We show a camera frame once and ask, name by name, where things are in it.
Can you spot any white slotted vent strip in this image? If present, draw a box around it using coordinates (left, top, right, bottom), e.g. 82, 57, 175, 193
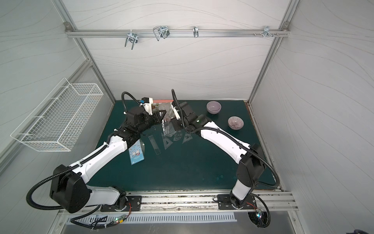
77, 212, 237, 226

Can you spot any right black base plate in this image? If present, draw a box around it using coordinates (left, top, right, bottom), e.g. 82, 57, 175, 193
212, 194, 258, 210

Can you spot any striped purple bowl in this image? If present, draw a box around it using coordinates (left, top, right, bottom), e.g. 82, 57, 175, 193
228, 116, 244, 130

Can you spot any metal U-bolt clamp left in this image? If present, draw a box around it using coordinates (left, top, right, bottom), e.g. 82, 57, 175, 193
125, 31, 138, 50

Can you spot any clear triangle set square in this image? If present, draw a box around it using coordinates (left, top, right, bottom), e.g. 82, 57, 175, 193
182, 133, 192, 144

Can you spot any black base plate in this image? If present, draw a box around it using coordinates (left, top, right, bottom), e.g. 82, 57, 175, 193
100, 195, 142, 212
212, 194, 258, 210

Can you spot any right black corrugated cable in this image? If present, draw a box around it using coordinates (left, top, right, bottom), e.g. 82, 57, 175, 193
192, 126, 281, 189

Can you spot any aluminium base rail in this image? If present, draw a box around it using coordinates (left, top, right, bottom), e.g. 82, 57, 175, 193
58, 190, 299, 215

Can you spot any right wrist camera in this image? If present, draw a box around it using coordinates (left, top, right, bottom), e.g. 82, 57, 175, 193
170, 104, 180, 120

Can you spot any small metal bracket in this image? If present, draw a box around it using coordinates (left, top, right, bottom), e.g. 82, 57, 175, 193
193, 26, 199, 38

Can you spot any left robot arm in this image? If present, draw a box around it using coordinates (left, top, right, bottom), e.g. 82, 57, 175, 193
50, 105, 166, 214

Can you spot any clear plastic pouch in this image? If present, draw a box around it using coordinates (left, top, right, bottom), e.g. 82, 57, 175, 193
159, 102, 176, 137

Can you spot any aluminium top crossbar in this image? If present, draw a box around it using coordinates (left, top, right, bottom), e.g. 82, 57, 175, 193
66, 28, 291, 39

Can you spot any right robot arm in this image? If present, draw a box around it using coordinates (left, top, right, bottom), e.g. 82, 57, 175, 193
171, 101, 266, 209

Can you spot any clear straight ruler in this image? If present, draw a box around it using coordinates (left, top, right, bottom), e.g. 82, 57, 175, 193
148, 135, 161, 155

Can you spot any black corrugated cable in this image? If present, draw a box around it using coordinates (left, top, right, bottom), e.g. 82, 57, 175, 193
192, 126, 281, 189
26, 144, 109, 211

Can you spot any plain lilac bowl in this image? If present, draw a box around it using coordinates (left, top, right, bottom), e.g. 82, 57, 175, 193
206, 101, 222, 115

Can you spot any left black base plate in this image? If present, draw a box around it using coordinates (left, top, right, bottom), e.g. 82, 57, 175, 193
100, 195, 142, 212

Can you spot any blue ruler set package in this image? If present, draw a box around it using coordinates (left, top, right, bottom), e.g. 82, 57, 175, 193
129, 140, 144, 165

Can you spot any left black corrugated cable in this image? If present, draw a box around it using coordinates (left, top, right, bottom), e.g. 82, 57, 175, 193
26, 144, 109, 211

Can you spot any metal u-bolt clamp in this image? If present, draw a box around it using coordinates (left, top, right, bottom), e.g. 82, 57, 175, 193
125, 31, 138, 50
153, 26, 170, 41

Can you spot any clear protractor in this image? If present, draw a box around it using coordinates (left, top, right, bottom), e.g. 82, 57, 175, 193
173, 131, 183, 141

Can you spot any pink plastic tray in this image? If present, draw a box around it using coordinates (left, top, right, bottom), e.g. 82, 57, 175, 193
153, 99, 173, 104

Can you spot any clear large set square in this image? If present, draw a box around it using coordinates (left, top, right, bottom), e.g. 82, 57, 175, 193
161, 134, 173, 150

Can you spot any white wire wall basket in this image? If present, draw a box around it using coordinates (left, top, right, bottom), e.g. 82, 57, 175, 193
10, 78, 103, 152

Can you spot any metal U-bolt clamp middle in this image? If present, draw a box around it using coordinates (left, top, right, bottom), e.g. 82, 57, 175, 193
153, 26, 170, 41

